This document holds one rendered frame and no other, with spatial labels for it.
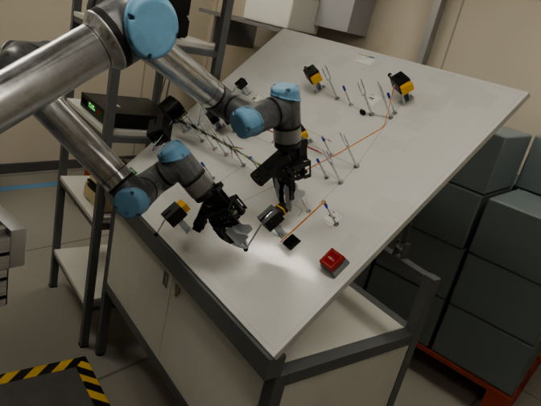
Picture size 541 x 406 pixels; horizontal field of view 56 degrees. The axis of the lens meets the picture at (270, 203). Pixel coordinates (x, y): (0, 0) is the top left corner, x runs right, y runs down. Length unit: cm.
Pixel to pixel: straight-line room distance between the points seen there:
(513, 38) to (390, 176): 246
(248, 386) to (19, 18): 350
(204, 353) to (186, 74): 86
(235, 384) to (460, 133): 96
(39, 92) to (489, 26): 332
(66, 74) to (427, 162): 98
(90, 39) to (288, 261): 79
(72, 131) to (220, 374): 81
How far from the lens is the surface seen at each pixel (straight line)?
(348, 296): 182
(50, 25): 451
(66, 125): 125
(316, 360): 146
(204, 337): 164
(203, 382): 170
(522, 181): 311
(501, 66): 384
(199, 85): 126
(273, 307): 137
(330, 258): 134
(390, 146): 159
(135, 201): 121
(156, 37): 99
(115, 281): 228
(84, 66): 96
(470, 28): 393
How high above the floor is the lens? 164
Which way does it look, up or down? 20 degrees down
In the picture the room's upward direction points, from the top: 13 degrees clockwise
